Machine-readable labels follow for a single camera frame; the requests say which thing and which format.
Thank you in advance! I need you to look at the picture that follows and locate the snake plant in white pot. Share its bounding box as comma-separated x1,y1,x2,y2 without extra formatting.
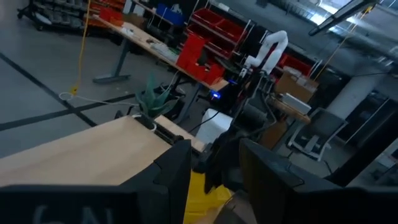
136,72,180,121

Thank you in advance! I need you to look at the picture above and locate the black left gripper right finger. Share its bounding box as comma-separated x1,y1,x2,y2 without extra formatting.
238,138,305,224

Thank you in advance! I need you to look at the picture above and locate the long wooden work table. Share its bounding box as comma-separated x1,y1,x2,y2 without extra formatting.
92,14,230,125

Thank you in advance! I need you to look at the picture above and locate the wooden shelf with black frame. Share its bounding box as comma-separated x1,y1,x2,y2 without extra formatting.
0,113,185,188

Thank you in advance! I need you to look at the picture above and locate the gray office chair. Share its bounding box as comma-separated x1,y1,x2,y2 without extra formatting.
287,107,348,162

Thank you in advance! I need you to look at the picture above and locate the cardboard box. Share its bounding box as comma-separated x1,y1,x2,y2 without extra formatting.
275,72,319,103

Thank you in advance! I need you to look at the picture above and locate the yellow hanging cable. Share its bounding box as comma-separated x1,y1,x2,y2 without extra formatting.
70,0,91,96

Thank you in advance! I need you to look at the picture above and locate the yellow plastic basket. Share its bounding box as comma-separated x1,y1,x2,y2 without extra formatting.
183,170,233,224

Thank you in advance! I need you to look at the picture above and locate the black equipment cart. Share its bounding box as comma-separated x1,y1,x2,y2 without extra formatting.
17,0,91,32

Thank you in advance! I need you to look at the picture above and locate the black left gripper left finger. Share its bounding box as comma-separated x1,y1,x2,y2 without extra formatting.
121,139,192,224

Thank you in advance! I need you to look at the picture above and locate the white flat box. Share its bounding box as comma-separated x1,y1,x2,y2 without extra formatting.
281,92,312,115

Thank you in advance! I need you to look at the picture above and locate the white floor cable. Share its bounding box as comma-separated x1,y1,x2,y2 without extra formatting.
58,91,139,108

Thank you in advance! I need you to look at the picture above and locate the white bin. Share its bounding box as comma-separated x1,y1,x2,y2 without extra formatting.
195,108,234,144

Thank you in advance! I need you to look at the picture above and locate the red plastic bin stack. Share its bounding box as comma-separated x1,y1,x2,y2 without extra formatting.
176,33,209,71

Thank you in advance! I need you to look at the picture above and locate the large blue bin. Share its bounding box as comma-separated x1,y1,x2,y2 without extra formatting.
155,2,186,26

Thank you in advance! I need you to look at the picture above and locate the wire rack with red bins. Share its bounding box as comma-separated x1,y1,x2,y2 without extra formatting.
185,7,249,60

